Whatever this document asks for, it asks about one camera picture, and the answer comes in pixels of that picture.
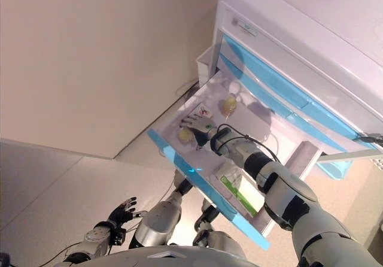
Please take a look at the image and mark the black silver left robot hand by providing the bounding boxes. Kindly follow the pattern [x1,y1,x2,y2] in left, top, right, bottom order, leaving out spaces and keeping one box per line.
[108,196,148,224]

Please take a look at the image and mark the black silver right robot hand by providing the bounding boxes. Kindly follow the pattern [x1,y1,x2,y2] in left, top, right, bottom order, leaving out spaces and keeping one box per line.
[179,115,218,148]

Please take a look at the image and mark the clear yellow medicine bottle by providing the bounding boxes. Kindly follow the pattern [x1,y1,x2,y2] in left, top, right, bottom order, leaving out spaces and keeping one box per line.
[178,128,193,145]
[219,96,239,116]

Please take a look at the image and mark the blue white cart drawer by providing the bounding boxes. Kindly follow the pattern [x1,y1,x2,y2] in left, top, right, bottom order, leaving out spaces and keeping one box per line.
[219,32,372,142]
[146,70,323,251]
[216,53,351,154]

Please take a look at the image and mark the pink white medicine box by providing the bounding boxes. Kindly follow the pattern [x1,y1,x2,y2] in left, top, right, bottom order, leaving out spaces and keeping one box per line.
[192,102,215,120]

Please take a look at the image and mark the green white medicine box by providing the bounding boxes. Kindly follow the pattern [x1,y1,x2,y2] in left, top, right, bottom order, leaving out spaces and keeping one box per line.
[215,170,266,219]

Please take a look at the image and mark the clear cart side basket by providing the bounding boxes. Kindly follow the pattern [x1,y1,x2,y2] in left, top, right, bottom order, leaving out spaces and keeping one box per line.
[195,45,215,84]

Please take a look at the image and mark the grey robot torso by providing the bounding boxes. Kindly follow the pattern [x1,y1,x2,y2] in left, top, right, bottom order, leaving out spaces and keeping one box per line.
[54,244,265,267]

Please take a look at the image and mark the light blue waste bin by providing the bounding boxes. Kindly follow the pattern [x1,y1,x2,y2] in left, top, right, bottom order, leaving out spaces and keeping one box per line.
[315,158,354,181]

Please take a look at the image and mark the white blue medical cart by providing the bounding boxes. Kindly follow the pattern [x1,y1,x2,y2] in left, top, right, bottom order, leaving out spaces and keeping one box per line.
[195,0,383,168]

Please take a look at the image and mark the white mesh basket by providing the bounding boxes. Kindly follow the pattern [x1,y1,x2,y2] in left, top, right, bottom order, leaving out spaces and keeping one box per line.
[370,155,383,171]

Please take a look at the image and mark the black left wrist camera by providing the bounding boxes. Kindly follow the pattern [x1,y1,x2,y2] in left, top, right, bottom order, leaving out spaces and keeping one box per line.
[111,227,125,246]

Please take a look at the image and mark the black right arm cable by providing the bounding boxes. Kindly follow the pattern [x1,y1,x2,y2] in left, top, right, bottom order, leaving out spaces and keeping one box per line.
[217,123,282,163]

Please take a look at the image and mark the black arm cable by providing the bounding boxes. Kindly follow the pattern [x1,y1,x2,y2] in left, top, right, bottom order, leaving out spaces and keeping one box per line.
[38,239,91,266]
[217,123,282,163]

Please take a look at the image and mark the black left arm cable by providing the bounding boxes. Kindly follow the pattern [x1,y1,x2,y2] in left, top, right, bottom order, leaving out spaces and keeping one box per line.
[38,239,91,266]

